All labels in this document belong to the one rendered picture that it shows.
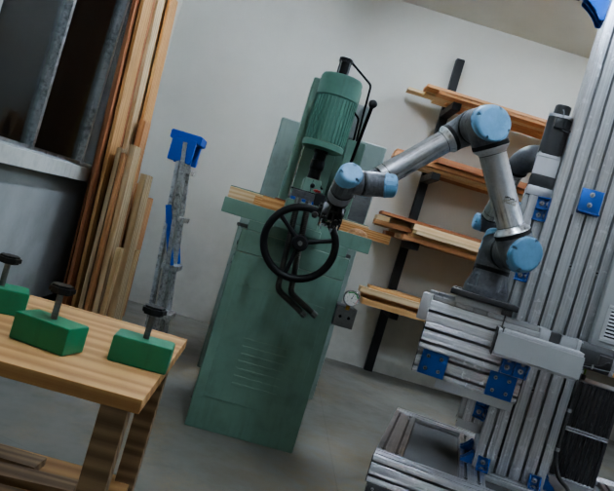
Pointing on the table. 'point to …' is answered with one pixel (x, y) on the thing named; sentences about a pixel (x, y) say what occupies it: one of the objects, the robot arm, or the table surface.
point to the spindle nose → (317, 164)
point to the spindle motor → (332, 113)
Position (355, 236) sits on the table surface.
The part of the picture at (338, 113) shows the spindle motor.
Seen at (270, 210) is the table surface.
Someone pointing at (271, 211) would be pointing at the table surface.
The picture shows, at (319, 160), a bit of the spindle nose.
